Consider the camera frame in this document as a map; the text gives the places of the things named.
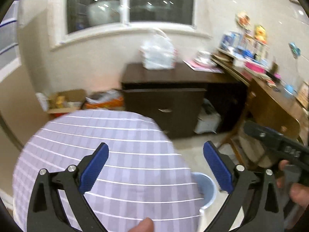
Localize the wooden chair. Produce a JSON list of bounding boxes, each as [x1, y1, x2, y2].
[[218, 90, 300, 169]]

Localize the person right hand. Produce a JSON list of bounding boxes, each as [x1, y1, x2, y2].
[[277, 160, 309, 210]]

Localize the yellow duck plush toy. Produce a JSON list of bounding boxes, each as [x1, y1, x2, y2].
[[254, 25, 267, 44]]

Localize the orange bag on floor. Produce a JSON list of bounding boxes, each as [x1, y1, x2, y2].
[[81, 89, 124, 109]]

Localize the cardboard box on floor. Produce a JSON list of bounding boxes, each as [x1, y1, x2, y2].
[[36, 89, 86, 119]]

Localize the person left hand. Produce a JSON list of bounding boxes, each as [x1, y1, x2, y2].
[[129, 217, 155, 232]]

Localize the window with white frame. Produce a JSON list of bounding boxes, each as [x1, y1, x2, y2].
[[47, 0, 212, 51]]

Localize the brown wooden desk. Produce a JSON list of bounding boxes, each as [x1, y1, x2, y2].
[[211, 51, 308, 145]]

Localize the blue trash bucket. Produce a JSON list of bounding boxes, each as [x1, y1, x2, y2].
[[191, 172, 217, 210]]

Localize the books on desk shelf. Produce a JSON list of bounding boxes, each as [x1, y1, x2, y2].
[[218, 31, 269, 63]]

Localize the wall poster grey panels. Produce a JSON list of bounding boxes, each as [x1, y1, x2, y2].
[[0, 0, 21, 82]]

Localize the white plastic bag of items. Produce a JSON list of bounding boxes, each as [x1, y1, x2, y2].
[[140, 29, 177, 70]]

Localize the purple checked tablecloth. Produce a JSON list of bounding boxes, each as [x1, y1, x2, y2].
[[13, 110, 203, 231]]

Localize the pink paper on cabinet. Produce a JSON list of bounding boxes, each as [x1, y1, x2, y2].
[[183, 60, 224, 74]]

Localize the white bowl on saucer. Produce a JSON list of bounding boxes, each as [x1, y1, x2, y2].
[[194, 51, 211, 66]]

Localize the dark wooden drawer cabinet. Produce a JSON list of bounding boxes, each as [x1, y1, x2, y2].
[[121, 62, 248, 138]]

